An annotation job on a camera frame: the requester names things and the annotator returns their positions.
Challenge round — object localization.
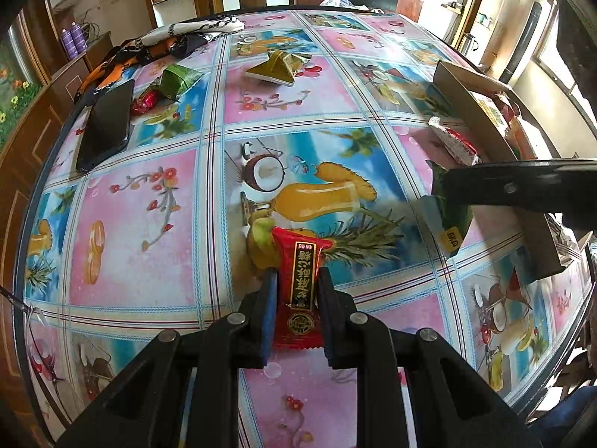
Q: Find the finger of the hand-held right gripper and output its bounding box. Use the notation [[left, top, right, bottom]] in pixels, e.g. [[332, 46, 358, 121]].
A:
[[440, 159, 597, 231]]

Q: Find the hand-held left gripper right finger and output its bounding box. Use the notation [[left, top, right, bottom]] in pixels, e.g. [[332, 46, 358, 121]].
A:
[[316, 266, 544, 448]]

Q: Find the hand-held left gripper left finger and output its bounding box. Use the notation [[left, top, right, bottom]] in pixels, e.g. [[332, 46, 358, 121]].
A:
[[53, 268, 281, 448]]

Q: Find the red candy packet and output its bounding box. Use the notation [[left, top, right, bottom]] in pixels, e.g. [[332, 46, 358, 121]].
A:
[[271, 226, 334, 351]]

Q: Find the cardboard box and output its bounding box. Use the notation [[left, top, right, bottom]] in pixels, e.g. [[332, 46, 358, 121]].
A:
[[433, 60, 584, 283]]

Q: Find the green and silver pea packet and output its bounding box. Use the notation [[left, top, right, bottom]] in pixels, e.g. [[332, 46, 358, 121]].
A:
[[417, 159, 474, 257]]

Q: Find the red and white snack packet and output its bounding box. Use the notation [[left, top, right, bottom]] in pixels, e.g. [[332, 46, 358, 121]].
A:
[[428, 116, 481, 166]]

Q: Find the dark red snack packet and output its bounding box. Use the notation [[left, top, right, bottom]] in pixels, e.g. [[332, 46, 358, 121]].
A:
[[494, 93, 521, 122]]

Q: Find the yellow cracker packet with green edge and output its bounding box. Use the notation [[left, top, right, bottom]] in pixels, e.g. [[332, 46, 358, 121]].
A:
[[471, 91, 507, 131]]

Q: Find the silver kettle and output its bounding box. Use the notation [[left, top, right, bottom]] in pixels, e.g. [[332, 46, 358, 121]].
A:
[[459, 32, 481, 57]]

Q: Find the fruit print tablecloth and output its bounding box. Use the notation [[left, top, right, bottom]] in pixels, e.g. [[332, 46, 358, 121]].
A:
[[14, 7, 597, 448]]

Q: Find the person's leg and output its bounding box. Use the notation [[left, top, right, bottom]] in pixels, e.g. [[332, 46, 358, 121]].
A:
[[527, 383, 597, 448]]

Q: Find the small red wrapped candy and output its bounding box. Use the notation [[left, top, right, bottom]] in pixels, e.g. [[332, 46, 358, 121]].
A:
[[131, 91, 162, 116]]

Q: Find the black smartphone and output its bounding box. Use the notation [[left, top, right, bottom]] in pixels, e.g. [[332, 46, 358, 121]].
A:
[[75, 79, 136, 173]]

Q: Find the green and yellow snack packet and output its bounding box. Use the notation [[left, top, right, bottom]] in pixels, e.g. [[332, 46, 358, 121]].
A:
[[246, 50, 313, 88]]

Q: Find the small green foil packet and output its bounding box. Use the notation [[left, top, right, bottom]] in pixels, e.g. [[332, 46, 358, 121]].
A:
[[159, 64, 204, 102]]

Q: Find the patterned scarf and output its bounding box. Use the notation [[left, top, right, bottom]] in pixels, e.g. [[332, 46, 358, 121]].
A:
[[75, 16, 246, 103]]

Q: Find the wooden side cabinet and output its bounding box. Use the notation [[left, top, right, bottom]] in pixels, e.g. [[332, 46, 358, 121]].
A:
[[51, 32, 115, 94]]

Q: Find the flower print wall poster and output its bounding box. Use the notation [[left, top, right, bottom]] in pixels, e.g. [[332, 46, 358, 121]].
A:
[[0, 37, 43, 150]]

